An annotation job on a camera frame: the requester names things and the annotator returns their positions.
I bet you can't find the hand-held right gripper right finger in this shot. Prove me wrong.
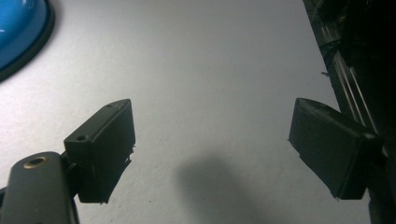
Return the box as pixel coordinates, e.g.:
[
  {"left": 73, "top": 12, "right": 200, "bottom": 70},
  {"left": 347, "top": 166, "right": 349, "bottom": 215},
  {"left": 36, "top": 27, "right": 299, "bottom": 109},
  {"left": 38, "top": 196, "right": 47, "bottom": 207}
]
[{"left": 288, "top": 97, "right": 384, "bottom": 201}]

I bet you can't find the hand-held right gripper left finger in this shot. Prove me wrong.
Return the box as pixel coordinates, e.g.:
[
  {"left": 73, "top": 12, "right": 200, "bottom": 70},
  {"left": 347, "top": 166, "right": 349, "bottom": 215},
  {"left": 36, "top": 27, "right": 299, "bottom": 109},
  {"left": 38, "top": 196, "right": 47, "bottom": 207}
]
[{"left": 63, "top": 98, "right": 136, "bottom": 205}]

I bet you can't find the blue bowl with black rim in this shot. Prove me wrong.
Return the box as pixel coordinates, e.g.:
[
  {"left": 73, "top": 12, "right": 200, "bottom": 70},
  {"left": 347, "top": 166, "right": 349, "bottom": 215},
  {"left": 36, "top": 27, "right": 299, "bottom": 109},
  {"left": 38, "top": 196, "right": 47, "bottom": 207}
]
[{"left": 0, "top": 0, "right": 56, "bottom": 83}]

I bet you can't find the metal frame rail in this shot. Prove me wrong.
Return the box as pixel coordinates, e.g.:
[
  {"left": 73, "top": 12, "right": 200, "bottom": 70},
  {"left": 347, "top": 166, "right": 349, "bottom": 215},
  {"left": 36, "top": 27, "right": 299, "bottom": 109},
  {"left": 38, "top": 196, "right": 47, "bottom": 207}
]
[{"left": 302, "top": 0, "right": 396, "bottom": 147}]

